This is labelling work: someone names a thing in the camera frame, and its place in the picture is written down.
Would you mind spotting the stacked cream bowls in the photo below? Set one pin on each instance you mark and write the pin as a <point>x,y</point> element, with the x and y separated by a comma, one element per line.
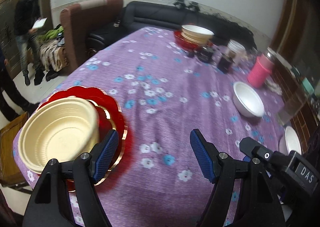
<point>196,34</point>

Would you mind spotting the white foam bowl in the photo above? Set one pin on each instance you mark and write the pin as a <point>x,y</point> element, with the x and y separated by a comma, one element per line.
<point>289,142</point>
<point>247,101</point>

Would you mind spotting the cream plastic bowl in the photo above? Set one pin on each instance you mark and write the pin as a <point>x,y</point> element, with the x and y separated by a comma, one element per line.
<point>62,129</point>

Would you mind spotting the large red scalloped plate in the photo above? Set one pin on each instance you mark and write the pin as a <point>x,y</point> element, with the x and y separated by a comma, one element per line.
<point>103,99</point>

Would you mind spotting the wooden chair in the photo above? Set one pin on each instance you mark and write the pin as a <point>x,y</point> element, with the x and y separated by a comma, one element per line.
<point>11,175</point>

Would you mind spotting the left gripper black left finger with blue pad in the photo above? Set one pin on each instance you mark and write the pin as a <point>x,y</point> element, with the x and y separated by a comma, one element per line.
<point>50,205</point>

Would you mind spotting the red plate under bowls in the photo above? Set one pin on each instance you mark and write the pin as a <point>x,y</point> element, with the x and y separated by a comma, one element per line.
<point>184,44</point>

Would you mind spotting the pink ribbed cup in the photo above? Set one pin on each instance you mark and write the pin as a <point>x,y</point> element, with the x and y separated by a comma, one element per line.
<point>260,71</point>

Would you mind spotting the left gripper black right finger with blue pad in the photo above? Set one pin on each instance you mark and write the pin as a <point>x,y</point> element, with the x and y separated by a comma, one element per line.
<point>258,204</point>

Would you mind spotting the patterned blanket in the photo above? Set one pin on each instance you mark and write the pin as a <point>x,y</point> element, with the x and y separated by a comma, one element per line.
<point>53,56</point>

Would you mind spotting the white lidded jar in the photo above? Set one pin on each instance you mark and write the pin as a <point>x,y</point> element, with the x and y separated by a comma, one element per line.
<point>236,51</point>

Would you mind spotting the black leather sofa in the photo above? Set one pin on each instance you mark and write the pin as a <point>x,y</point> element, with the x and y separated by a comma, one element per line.
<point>137,15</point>

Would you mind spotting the purple floral tablecloth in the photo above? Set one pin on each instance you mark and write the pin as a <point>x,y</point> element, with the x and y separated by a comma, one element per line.
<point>164,95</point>

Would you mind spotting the brown armchair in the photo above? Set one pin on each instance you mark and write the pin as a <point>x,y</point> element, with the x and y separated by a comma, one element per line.
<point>79,19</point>

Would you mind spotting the green jacket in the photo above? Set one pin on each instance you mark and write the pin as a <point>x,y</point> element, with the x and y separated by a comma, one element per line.
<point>51,34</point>

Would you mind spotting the person in jeans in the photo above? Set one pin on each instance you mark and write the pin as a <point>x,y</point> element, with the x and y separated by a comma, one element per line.
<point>27,12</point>

